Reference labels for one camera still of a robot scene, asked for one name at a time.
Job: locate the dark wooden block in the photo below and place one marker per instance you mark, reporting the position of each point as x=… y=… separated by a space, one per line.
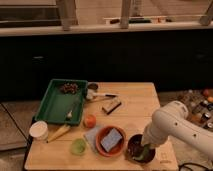
x=111 y=106

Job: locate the grey blue cloth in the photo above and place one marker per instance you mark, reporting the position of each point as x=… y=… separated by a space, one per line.
x=90 y=137

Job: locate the green plastic tray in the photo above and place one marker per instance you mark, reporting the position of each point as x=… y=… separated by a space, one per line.
x=55 y=105

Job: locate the dark purple bowl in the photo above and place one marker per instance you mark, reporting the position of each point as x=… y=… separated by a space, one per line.
x=135 y=148

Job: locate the orange bowl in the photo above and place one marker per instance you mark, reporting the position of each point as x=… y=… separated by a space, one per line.
x=115 y=151

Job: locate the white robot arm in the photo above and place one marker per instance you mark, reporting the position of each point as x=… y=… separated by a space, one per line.
x=171 y=120

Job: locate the blue sponge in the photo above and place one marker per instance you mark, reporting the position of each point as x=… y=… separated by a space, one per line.
x=111 y=139

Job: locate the dark grape bunch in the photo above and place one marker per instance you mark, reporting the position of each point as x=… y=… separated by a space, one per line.
x=69 y=88

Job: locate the box of bottles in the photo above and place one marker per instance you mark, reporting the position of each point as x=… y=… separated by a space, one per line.
x=200 y=109

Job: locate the white cup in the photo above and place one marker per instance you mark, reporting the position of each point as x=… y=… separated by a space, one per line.
x=39 y=130

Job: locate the orange tomato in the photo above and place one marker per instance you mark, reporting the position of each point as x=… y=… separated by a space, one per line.
x=89 y=121

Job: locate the small green cup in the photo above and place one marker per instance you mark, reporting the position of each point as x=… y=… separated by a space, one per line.
x=78 y=146

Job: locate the green pepper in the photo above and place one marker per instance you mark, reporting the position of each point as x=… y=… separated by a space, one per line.
x=144 y=153

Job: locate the metal spoon in tray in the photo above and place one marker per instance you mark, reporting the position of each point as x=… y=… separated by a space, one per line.
x=69 y=114

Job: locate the small dark round lid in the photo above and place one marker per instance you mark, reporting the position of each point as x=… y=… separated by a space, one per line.
x=93 y=86

